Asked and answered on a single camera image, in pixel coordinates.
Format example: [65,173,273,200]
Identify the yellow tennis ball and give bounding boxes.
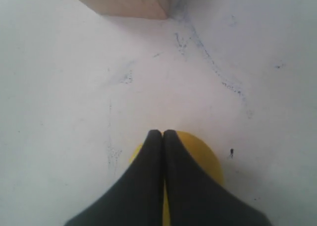
[129,131,224,226]

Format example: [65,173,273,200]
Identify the light wooden cube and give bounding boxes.
[79,0,171,20]

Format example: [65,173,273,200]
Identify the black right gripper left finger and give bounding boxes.
[66,130,164,226]

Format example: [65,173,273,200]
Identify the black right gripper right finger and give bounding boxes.
[163,130,271,226]

